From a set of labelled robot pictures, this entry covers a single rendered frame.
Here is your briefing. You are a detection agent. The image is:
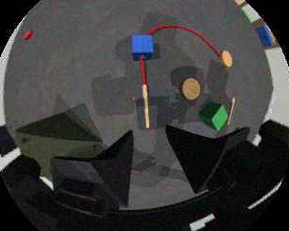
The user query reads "small red block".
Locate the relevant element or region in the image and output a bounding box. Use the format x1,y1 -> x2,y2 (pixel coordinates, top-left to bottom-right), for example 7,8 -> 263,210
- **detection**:
24,29 -> 32,40

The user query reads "blue block with hole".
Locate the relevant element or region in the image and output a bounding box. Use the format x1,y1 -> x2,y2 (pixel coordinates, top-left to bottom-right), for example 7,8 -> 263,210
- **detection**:
130,34 -> 153,61

